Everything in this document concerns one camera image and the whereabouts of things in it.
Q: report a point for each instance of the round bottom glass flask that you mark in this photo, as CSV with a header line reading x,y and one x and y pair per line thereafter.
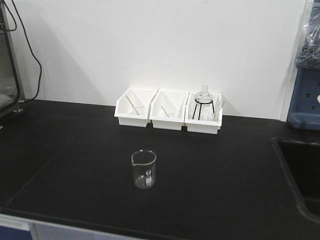
x,y
204,98

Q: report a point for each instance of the small beaker in right bin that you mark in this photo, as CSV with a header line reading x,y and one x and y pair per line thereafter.
x,y
211,116

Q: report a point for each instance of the small beaker in bin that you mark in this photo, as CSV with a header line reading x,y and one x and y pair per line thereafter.
x,y
138,108
211,116
170,113

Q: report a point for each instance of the glass rod in left bin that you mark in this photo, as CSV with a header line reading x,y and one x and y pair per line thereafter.
x,y
132,103

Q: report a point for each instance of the blue bench cabinet front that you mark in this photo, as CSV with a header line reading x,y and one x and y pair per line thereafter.
x,y
14,229

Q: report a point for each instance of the white plastic bin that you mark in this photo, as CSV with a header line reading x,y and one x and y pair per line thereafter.
x,y
170,100
196,115
126,114

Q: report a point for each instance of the left white plastic bin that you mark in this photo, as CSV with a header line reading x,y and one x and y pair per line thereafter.
x,y
126,114

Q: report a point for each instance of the black lab sink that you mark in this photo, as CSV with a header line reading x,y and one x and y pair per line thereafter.
x,y
300,162

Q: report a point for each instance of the right white plastic bin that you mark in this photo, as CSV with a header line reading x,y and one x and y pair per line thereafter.
x,y
196,115

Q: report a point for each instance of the grey equipment cabinet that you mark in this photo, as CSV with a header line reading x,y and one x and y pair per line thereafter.
x,y
11,89

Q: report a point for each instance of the small beaker in left bin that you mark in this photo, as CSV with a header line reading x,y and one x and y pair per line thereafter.
x,y
138,108

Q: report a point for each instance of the blue lab equipment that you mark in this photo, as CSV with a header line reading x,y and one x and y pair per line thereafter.
x,y
304,110

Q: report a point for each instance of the small beaker in middle bin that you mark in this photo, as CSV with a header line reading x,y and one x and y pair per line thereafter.
x,y
170,113

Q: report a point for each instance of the clear glass beaker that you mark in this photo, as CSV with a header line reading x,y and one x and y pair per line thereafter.
x,y
143,164

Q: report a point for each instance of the clear plastic cover bag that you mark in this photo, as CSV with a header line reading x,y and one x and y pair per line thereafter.
x,y
309,54

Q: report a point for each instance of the middle white plastic bin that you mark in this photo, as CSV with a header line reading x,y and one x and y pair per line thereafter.
x,y
170,100

